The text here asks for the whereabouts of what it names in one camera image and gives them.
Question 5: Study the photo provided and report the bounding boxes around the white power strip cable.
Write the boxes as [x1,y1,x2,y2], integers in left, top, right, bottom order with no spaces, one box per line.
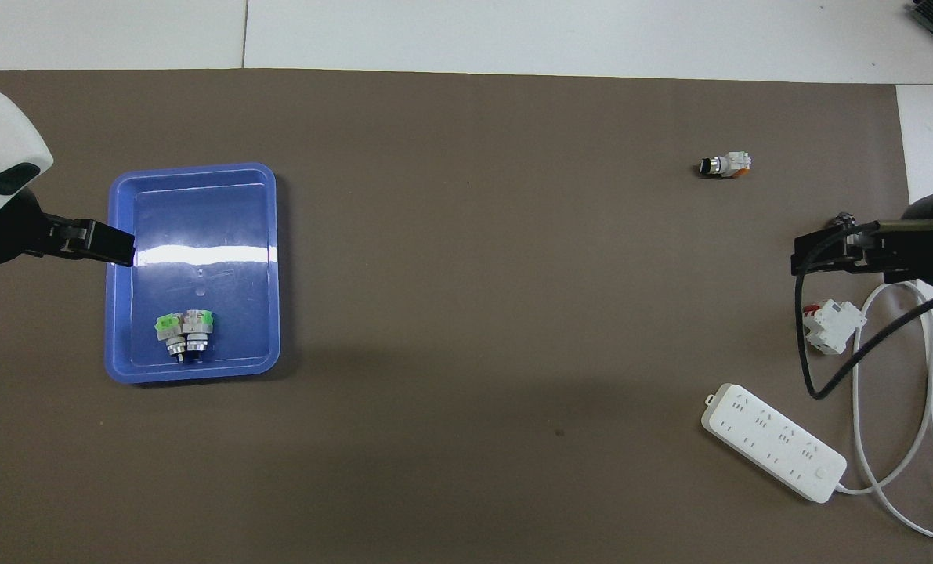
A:
[834,280,933,543]

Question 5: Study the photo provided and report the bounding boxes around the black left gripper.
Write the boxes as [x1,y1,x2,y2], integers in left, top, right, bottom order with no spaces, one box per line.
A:
[0,188,136,268]

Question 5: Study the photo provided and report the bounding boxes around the white orange selector switch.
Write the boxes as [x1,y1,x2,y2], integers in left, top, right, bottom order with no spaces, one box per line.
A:
[699,151,752,180]

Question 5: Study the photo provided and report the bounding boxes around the blue plastic tray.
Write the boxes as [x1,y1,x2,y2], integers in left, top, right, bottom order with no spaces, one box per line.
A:
[104,162,282,385]

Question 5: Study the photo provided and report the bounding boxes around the brown table mat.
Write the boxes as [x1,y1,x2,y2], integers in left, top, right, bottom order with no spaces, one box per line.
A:
[0,69,933,564]

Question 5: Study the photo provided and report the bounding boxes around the green capped selector switch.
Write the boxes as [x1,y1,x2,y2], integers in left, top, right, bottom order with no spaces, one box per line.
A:
[183,309,216,363]
[155,313,187,363]

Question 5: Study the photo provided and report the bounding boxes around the white power strip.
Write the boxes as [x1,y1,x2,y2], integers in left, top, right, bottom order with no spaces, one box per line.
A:
[700,382,848,504]

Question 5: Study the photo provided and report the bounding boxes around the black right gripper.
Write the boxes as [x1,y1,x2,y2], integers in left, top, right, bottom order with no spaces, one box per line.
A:
[792,186,933,287]

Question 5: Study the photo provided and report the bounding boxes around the white red circuit breaker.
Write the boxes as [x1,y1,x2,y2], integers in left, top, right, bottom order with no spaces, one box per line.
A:
[801,299,868,356]

